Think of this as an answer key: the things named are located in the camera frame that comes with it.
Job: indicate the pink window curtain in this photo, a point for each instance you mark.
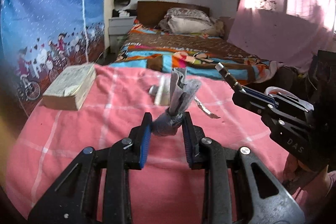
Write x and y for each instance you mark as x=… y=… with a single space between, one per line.
x=290 y=32

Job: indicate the grey wrapper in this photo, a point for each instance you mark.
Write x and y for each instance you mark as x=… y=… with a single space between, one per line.
x=181 y=93

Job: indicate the beige folded pillow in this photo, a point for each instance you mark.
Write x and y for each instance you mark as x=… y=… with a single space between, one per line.
x=179 y=20

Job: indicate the brown wooden headboard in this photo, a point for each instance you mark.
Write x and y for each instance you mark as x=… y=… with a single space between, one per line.
x=150 y=13

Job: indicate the grey bedside drawer cabinet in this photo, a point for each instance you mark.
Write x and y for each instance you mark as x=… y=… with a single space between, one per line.
x=118 y=27

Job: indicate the blue fabric wardrobe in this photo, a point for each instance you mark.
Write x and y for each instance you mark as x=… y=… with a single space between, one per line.
x=40 y=38

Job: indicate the right human hand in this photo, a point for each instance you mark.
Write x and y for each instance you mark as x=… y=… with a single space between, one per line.
x=315 y=194

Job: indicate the old thick book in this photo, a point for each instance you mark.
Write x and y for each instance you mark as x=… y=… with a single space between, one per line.
x=70 y=89

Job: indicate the colourful striped blanket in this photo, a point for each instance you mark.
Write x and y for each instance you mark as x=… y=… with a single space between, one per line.
x=154 y=49

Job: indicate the silver foil strip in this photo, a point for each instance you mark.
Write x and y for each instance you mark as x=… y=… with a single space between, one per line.
x=205 y=110

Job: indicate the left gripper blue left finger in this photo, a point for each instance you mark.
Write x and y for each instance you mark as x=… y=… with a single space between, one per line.
x=73 y=197

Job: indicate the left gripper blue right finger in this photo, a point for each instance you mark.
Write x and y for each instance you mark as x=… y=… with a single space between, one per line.
x=237 y=179

